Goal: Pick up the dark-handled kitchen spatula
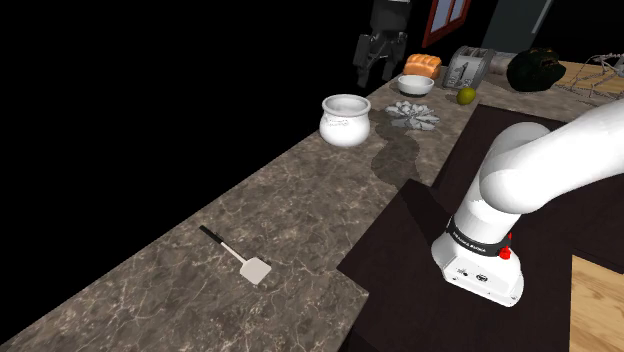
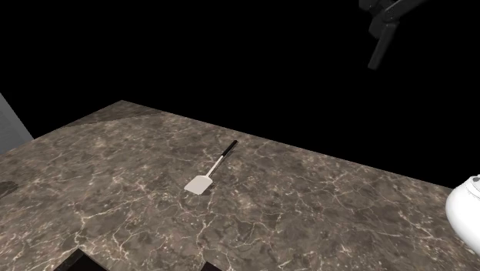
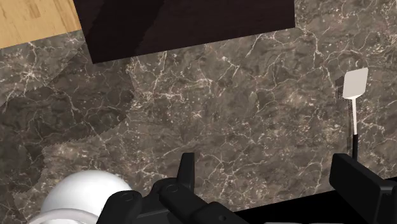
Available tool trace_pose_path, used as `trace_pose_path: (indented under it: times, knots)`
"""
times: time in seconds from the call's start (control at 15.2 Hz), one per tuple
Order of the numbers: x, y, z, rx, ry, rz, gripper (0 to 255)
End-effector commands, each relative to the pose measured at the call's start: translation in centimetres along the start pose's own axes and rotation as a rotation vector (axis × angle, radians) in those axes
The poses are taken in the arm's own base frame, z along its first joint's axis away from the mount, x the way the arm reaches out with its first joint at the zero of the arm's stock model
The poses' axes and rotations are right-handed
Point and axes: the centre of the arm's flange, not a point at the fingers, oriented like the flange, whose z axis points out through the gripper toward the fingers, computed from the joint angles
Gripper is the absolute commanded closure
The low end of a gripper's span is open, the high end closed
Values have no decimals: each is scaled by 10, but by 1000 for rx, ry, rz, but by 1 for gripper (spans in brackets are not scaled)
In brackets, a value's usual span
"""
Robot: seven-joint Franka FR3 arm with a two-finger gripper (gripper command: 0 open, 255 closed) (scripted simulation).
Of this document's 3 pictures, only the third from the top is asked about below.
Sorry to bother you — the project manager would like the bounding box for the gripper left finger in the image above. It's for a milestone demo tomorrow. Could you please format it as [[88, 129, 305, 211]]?
[[95, 151, 249, 224]]

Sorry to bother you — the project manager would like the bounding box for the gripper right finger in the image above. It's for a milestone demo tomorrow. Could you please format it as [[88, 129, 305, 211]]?
[[328, 153, 397, 224]]

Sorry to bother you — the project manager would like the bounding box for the white round object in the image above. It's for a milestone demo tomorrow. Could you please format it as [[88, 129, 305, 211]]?
[[27, 169, 134, 224]]

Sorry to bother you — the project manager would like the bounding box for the white spatula with black handle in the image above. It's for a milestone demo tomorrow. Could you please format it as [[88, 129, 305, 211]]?
[[342, 67, 370, 161]]

